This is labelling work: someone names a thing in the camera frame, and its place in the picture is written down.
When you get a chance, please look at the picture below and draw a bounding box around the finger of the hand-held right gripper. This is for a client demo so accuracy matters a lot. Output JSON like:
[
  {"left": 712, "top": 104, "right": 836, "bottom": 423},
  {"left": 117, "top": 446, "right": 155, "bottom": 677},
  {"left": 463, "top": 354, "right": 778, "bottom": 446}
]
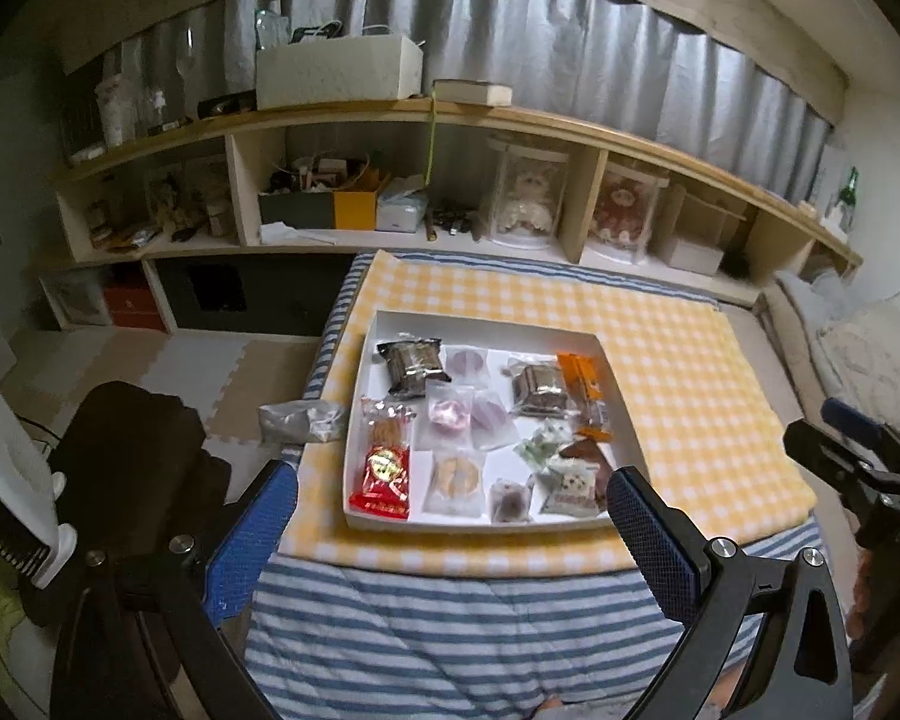
[
  {"left": 821, "top": 397, "right": 900, "bottom": 477},
  {"left": 784, "top": 420, "right": 900, "bottom": 503}
]

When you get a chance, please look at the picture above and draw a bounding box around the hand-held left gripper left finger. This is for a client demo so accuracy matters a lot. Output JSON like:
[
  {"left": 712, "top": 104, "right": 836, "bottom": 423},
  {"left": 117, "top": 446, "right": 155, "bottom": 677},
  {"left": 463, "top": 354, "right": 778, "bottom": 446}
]
[{"left": 49, "top": 459, "right": 301, "bottom": 720}]

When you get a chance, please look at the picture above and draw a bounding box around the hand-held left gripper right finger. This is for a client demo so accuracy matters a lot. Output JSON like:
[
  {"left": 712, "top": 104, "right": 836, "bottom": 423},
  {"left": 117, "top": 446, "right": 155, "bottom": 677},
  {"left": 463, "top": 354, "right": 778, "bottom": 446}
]
[{"left": 606, "top": 465, "right": 856, "bottom": 720}]

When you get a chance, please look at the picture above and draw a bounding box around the white bear print cookie packet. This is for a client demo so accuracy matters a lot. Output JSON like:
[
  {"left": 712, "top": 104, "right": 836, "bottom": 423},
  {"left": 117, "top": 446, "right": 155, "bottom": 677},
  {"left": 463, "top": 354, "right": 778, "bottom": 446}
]
[{"left": 536, "top": 461, "right": 601, "bottom": 517}]

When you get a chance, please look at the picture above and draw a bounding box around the dark brown snack packet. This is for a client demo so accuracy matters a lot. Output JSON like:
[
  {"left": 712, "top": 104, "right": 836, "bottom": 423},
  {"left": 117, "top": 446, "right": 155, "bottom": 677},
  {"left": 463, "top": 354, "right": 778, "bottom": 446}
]
[{"left": 559, "top": 436, "right": 616, "bottom": 488}]

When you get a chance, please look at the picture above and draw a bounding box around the green leaf print candy packet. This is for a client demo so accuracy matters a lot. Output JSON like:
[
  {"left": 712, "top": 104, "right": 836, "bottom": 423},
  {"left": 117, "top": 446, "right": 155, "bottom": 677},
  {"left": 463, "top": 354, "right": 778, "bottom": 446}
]
[{"left": 514, "top": 420, "right": 575, "bottom": 466}]

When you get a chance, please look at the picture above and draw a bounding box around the clear dark candy packet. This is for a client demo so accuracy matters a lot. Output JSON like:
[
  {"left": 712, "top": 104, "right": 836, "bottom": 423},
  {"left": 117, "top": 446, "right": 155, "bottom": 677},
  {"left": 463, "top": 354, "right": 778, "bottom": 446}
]
[{"left": 487, "top": 478, "right": 533, "bottom": 524}]

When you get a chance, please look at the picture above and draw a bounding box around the red snack packet gold label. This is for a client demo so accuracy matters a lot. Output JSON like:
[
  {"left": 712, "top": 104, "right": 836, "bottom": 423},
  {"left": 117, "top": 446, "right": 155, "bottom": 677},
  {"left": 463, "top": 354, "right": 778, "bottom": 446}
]
[{"left": 349, "top": 444, "right": 413, "bottom": 520}]

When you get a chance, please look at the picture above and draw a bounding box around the long orange snack packet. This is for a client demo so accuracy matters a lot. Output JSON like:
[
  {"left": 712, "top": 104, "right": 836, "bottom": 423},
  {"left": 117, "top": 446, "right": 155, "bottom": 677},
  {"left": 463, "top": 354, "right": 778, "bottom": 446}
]
[{"left": 556, "top": 352, "right": 614, "bottom": 442}]

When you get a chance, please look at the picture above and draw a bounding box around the fried stick snack packet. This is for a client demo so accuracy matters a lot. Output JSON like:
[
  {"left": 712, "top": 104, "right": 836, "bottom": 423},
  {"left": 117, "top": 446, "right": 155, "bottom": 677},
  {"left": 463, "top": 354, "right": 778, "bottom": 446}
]
[{"left": 364, "top": 399, "right": 415, "bottom": 451}]

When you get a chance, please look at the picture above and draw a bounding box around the dark cake packet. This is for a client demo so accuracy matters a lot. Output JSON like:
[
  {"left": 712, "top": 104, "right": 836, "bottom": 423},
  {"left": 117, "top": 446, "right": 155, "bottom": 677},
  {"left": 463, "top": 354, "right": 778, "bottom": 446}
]
[
  {"left": 376, "top": 339, "right": 451, "bottom": 398},
  {"left": 504, "top": 361, "right": 571, "bottom": 417}
]

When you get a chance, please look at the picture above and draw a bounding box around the clear round cookie packet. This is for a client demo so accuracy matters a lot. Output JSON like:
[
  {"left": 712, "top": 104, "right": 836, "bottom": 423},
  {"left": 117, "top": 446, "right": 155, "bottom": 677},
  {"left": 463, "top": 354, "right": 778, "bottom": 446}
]
[{"left": 424, "top": 448, "right": 488, "bottom": 518}]

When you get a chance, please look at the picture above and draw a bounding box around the white cardboard box tray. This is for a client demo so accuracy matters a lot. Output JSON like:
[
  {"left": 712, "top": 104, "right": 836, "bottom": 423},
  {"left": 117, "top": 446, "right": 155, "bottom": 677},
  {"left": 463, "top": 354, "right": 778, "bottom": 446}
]
[{"left": 343, "top": 309, "right": 650, "bottom": 536}]

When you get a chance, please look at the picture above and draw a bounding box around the tan folded blanket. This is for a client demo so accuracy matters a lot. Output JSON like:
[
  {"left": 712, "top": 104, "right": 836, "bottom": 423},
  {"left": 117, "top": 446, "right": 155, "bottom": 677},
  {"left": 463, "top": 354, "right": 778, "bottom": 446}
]
[{"left": 754, "top": 281, "right": 826, "bottom": 406}]

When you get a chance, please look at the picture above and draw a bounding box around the crumpled plastic bag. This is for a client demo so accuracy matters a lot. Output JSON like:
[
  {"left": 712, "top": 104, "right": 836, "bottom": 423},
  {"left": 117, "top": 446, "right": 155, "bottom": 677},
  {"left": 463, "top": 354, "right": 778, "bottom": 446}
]
[{"left": 259, "top": 399, "right": 348, "bottom": 445}]

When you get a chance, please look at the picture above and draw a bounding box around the grey quilt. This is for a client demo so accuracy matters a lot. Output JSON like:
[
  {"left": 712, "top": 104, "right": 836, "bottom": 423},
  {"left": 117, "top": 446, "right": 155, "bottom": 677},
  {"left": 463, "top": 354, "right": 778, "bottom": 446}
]
[{"left": 776, "top": 270, "right": 856, "bottom": 338}]

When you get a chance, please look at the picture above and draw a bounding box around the dark brown cloth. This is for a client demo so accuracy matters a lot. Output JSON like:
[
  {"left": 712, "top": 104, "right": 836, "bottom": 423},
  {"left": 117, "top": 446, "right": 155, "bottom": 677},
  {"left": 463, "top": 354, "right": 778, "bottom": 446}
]
[{"left": 45, "top": 381, "right": 233, "bottom": 631}]

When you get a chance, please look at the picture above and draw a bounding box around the yellow checkered cloth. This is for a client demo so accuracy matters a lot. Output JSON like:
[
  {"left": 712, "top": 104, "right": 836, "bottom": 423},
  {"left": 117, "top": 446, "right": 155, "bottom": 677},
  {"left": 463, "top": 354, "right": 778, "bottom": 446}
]
[{"left": 277, "top": 251, "right": 818, "bottom": 578}]

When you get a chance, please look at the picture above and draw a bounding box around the small white box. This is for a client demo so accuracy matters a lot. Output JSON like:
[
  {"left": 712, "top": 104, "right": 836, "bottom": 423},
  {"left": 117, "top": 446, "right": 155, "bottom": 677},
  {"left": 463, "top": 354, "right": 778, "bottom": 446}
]
[{"left": 656, "top": 232, "right": 725, "bottom": 276}]

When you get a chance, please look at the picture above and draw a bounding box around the white heater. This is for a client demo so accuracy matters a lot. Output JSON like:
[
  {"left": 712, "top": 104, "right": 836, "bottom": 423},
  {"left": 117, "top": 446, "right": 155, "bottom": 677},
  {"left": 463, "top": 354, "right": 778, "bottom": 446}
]
[{"left": 0, "top": 367, "right": 80, "bottom": 590}]

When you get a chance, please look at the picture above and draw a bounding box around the black cabinet panel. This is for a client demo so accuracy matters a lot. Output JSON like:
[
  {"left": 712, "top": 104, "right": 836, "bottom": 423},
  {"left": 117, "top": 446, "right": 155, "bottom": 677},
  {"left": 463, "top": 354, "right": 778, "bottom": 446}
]
[{"left": 154, "top": 255, "right": 353, "bottom": 335}]

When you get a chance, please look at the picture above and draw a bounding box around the wooden rack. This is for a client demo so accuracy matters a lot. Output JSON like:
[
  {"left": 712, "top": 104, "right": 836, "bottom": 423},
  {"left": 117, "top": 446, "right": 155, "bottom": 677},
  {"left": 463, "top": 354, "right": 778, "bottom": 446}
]
[{"left": 664, "top": 184, "right": 747, "bottom": 256}]

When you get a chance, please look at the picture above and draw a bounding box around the red box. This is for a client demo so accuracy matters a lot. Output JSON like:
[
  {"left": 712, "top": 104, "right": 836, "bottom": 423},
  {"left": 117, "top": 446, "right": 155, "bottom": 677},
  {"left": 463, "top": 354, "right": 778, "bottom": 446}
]
[{"left": 103, "top": 281, "right": 166, "bottom": 329}]

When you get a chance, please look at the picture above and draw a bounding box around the white framed picture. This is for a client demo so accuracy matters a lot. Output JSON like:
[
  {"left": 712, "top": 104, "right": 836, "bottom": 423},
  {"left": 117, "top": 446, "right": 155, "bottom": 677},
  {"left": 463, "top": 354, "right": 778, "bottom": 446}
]
[{"left": 41, "top": 270, "right": 110, "bottom": 327}]

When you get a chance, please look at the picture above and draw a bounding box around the red dress doll in case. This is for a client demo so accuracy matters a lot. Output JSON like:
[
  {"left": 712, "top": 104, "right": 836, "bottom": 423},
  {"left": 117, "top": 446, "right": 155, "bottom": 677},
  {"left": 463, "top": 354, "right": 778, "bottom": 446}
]
[{"left": 586, "top": 157, "right": 668, "bottom": 265}]

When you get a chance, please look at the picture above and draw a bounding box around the white paper sheet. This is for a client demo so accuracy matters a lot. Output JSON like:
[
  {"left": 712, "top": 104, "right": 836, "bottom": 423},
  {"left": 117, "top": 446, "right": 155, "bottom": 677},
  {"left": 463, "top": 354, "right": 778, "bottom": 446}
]
[{"left": 259, "top": 221, "right": 338, "bottom": 247}]

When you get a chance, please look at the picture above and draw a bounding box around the dark green box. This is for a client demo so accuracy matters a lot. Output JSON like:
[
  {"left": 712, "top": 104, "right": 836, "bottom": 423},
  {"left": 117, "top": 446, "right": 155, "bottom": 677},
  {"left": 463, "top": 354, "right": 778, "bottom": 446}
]
[{"left": 259, "top": 189, "right": 336, "bottom": 227}]

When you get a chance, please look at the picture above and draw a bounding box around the wooden craft clutter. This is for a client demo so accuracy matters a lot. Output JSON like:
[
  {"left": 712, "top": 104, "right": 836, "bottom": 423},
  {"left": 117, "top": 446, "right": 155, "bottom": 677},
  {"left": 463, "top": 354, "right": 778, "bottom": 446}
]
[{"left": 82, "top": 161, "right": 233, "bottom": 252}]

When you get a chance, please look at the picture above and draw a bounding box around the wooden shelf unit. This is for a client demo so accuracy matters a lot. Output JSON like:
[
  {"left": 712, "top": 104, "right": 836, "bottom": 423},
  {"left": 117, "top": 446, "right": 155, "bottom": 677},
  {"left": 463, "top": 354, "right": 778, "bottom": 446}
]
[{"left": 41, "top": 97, "right": 865, "bottom": 335}]

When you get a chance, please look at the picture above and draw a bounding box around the yellow cardboard box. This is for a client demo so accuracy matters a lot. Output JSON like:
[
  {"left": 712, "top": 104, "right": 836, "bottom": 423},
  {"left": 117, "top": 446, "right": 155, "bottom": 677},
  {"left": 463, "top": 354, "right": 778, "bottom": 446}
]
[{"left": 334, "top": 172, "right": 391, "bottom": 232}]

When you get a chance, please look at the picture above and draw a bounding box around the tissue box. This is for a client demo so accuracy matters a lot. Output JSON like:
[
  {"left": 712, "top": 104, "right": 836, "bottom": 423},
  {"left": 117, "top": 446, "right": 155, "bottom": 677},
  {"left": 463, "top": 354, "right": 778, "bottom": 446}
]
[{"left": 375, "top": 176, "right": 430, "bottom": 233}]

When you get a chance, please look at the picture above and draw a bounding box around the cream dress doll in case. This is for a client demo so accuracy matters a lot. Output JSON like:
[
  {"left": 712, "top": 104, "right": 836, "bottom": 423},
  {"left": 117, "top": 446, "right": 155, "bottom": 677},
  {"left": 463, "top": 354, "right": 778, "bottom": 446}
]
[{"left": 486, "top": 136, "right": 571, "bottom": 250}]

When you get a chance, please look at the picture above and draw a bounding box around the pile of dark small tools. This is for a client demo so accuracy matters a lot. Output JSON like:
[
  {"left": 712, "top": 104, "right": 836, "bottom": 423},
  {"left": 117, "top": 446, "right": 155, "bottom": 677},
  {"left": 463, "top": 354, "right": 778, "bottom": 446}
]
[{"left": 427, "top": 206, "right": 481, "bottom": 241}]

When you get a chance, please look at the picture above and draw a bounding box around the assorted small items pile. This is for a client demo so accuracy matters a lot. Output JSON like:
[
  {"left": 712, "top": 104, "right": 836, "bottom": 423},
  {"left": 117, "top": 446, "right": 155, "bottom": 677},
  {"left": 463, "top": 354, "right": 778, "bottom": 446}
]
[{"left": 270, "top": 154, "right": 380, "bottom": 196}]

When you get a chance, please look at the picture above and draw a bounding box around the yellow hanging ribbon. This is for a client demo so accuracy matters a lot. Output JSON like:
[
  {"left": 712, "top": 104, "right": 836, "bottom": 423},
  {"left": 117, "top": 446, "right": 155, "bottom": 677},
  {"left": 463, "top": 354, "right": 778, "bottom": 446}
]
[{"left": 424, "top": 86, "right": 440, "bottom": 188}]

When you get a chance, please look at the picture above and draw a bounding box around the clear plastic jar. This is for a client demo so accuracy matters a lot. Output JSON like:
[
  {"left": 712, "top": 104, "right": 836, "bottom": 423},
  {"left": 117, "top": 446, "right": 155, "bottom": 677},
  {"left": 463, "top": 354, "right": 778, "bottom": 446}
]
[{"left": 96, "top": 75, "right": 136, "bottom": 147}]

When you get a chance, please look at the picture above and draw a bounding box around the grey curtain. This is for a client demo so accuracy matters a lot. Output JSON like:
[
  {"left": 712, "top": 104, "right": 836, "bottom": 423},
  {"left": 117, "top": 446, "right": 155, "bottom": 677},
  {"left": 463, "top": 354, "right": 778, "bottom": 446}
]
[{"left": 67, "top": 0, "right": 833, "bottom": 203}]

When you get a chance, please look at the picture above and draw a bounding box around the white storage box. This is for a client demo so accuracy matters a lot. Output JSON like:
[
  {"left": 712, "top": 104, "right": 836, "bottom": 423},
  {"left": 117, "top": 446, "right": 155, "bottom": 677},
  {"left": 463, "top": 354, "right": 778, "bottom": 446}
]
[{"left": 255, "top": 34, "right": 425, "bottom": 112}]

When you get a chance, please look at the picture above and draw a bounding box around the thick book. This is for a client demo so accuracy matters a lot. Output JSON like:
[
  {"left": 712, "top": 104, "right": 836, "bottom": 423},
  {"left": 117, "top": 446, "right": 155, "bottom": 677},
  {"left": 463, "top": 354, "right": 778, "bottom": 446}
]
[{"left": 431, "top": 79, "right": 513, "bottom": 106}]

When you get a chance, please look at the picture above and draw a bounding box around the clear glass bottle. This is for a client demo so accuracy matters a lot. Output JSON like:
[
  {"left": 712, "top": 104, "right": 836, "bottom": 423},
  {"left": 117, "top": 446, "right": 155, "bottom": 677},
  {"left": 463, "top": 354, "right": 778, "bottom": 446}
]
[{"left": 253, "top": 0, "right": 290, "bottom": 53}]

